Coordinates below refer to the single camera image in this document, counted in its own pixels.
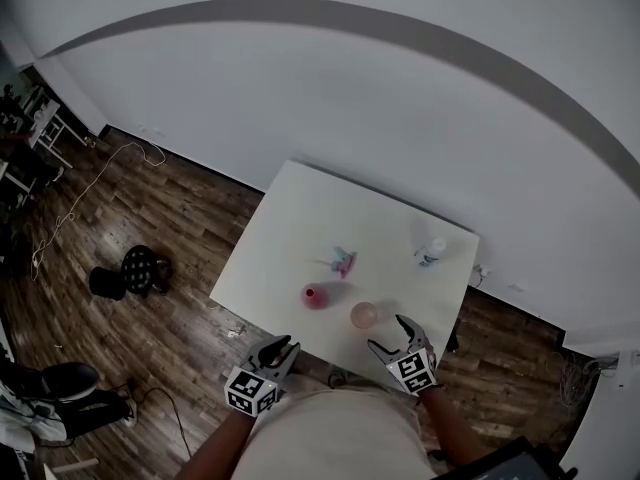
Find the small clear white-capped bottle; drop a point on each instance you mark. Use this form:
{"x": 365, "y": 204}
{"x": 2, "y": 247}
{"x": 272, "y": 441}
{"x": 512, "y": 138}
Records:
{"x": 430, "y": 254}

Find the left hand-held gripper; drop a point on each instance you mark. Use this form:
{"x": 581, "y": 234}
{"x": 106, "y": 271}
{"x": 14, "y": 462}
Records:
{"x": 250, "y": 390}

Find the white square table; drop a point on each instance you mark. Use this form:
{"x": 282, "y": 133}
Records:
{"x": 325, "y": 208}

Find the person's beige shirt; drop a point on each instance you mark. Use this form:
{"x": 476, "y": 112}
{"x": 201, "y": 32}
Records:
{"x": 325, "y": 433}

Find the white desk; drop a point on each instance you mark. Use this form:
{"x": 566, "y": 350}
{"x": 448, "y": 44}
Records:
{"x": 50, "y": 128}

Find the pink dimpled glass cup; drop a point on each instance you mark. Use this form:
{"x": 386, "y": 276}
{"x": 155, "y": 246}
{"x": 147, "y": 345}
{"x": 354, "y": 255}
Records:
{"x": 364, "y": 315}

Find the white wall box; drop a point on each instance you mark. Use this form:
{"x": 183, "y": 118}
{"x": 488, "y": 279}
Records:
{"x": 622, "y": 368}

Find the person's left forearm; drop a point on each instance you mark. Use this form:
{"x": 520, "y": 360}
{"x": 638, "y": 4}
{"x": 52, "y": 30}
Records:
{"x": 220, "y": 443}

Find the white paper scrap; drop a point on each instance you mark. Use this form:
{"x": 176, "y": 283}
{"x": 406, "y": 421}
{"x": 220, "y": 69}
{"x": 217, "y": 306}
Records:
{"x": 236, "y": 333}

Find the black round perforated stool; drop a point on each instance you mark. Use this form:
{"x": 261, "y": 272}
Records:
{"x": 140, "y": 268}

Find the person's right forearm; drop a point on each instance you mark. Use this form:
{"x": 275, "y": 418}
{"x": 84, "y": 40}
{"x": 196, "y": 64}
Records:
{"x": 450, "y": 428}

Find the white board with wooden legs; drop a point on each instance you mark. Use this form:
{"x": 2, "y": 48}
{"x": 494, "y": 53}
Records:
{"x": 70, "y": 468}

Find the black cylindrical bin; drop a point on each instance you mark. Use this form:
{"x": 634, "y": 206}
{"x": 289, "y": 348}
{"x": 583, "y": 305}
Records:
{"x": 106, "y": 284}

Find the person's right shoe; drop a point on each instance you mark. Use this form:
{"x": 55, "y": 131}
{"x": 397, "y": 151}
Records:
{"x": 342, "y": 378}

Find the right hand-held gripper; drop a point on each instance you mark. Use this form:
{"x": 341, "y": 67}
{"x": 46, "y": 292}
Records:
{"x": 412, "y": 373}

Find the red pink bottle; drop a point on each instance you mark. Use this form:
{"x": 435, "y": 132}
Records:
{"x": 320, "y": 297}

